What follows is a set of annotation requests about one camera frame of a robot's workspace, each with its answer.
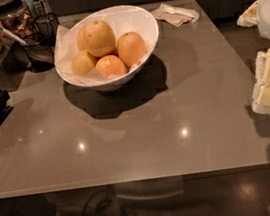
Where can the large top orange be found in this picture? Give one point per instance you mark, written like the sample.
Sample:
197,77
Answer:
99,38

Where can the left yellowish orange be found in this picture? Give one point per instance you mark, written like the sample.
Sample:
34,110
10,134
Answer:
83,62

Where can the right orange in bowl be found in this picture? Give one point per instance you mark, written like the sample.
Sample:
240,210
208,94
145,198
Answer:
131,48

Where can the crumpled paper napkin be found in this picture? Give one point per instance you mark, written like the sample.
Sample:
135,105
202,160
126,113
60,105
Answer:
176,16

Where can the steel tray stand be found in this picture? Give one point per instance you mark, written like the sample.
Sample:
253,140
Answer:
13,65

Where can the white paper bowl liner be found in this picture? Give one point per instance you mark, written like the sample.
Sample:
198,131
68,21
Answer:
62,53

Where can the hidden back orange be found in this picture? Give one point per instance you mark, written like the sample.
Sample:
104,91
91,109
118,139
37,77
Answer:
79,39

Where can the white ceramic bowl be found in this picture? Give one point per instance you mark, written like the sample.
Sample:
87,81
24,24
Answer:
128,20

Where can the black wire mesh cup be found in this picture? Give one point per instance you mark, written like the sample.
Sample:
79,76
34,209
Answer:
48,24

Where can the front centre orange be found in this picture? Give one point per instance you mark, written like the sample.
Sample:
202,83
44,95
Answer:
111,65

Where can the white utensil handle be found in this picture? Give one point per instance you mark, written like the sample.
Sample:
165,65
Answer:
12,36

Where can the dark glass cup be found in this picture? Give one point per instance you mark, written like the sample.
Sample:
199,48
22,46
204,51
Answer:
40,54

